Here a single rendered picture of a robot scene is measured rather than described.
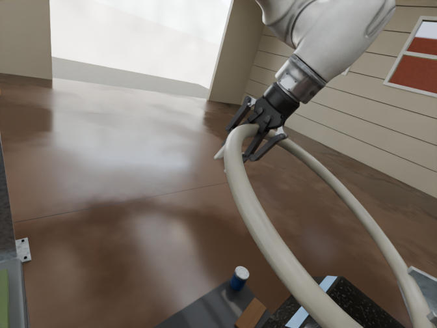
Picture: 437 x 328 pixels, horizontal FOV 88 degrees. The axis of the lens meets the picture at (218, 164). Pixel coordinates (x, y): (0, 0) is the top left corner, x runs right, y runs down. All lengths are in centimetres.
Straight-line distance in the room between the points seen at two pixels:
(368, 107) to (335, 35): 652
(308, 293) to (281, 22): 49
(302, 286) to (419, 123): 652
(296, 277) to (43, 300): 154
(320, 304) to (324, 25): 41
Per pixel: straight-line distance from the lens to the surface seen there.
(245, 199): 30
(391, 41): 718
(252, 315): 173
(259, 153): 52
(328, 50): 47
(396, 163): 682
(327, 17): 49
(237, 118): 55
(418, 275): 65
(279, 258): 28
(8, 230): 178
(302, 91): 48
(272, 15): 58
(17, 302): 74
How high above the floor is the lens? 139
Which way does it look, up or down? 24 degrees down
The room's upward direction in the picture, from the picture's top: 17 degrees clockwise
